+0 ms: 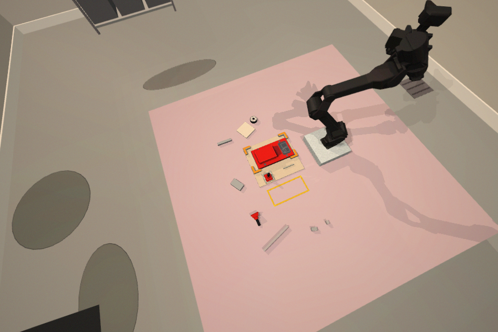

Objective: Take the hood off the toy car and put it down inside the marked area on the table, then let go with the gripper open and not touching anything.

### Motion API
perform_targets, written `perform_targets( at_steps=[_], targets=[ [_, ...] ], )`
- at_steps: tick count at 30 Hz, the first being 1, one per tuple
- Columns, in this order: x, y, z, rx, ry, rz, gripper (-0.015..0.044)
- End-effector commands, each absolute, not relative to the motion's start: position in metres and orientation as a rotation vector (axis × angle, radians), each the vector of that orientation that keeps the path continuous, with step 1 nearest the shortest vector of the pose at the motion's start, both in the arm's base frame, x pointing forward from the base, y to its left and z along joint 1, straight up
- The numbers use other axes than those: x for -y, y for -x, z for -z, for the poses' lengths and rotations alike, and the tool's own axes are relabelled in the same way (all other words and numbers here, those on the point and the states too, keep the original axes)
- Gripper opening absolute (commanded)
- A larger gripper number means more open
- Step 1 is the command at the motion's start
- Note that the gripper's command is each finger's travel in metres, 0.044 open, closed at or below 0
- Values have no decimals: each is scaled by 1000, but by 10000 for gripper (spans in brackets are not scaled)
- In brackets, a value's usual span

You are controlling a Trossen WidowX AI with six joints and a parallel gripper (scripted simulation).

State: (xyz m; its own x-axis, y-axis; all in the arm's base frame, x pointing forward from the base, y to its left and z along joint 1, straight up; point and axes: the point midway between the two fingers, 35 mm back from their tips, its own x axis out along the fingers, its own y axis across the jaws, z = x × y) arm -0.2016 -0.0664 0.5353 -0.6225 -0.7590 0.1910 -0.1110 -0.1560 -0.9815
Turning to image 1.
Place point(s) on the red toy car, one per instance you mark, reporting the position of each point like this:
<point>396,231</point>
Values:
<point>282,150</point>

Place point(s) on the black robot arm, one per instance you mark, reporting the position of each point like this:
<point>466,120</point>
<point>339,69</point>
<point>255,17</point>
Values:
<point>409,56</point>

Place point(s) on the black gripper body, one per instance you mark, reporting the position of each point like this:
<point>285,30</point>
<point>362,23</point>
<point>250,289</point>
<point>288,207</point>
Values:
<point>432,16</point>

